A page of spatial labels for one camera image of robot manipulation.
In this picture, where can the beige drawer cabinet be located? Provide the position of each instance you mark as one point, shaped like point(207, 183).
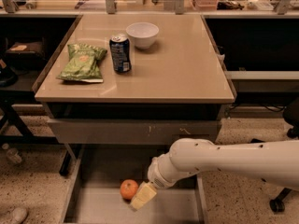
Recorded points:
point(176, 88)

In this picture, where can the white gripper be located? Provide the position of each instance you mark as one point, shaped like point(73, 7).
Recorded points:
point(158, 177)

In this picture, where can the clear plastic bottle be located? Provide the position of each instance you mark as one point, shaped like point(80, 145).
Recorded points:
point(12, 154)

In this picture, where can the open middle drawer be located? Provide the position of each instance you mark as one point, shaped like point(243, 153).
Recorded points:
point(94, 196)

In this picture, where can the green chip bag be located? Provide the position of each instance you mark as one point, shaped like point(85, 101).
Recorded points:
point(83, 63)

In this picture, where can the white ceramic bowl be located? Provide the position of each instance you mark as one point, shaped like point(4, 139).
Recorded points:
point(142, 34)

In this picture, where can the grey shoe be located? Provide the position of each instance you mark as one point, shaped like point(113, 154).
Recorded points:
point(18, 215)

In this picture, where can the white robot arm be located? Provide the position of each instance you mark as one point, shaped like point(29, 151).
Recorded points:
point(195, 156)

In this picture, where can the black side table frame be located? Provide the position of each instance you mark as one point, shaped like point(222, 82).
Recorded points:
point(12, 116)

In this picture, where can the orange fruit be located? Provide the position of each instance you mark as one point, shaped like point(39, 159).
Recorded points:
point(128, 189)

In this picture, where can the blue soda can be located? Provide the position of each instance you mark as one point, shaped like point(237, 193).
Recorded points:
point(120, 52)

